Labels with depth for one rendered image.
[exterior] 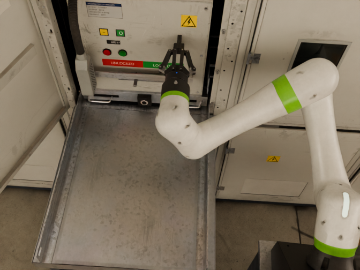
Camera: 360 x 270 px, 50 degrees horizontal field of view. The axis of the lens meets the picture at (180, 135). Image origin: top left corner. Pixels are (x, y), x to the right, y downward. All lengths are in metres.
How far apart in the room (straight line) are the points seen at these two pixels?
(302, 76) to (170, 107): 0.39
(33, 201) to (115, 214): 1.14
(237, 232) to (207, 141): 1.21
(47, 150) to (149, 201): 0.79
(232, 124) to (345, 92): 0.59
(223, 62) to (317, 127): 0.41
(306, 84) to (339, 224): 0.42
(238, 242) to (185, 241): 0.96
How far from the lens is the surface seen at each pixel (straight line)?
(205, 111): 1.69
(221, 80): 1.52
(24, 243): 2.43
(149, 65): 1.54
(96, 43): 1.50
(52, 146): 2.03
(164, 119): 1.12
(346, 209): 1.23
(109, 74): 1.55
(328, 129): 1.36
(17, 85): 1.48
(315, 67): 1.18
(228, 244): 2.32
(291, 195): 2.35
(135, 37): 1.45
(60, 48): 1.52
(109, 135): 1.62
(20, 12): 1.39
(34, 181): 2.43
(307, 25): 1.35
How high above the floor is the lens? 2.16
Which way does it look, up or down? 55 degrees down
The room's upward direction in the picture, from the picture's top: 3 degrees clockwise
